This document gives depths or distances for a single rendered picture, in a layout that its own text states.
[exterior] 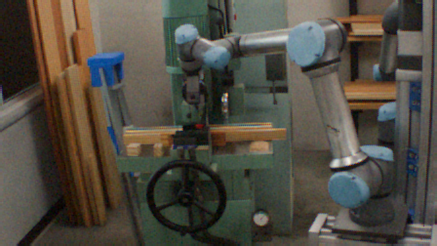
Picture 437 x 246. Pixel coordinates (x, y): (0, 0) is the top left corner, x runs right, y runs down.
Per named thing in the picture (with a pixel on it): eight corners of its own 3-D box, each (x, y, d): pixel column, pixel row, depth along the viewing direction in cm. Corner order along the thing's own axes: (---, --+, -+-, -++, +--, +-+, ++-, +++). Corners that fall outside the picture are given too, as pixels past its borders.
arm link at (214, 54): (239, 45, 181) (214, 33, 187) (218, 51, 173) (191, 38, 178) (235, 66, 185) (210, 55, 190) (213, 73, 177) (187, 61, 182)
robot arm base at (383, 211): (398, 207, 177) (399, 180, 174) (392, 228, 164) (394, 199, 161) (353, 203, 183) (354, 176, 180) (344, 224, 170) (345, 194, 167)
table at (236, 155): (111, 182, 208) (109, 167, 206) (129, 153, 237) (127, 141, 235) (274, 178, 203) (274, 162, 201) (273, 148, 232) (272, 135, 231)
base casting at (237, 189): (138, 202, 220) (135, 181, 218) (161, 152, 275) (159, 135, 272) (251, 200, 217) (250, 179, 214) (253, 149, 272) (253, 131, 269)
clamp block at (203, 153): (170, 173, 205) (168, 150, 203) (176, 160, 218) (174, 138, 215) (211, 172, 204) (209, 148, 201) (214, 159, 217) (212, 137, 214)
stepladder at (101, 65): (130, 262, 314) (81, 60, 282) (143, 240, 338) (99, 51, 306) (156, 260, 311) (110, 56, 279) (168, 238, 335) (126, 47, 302)
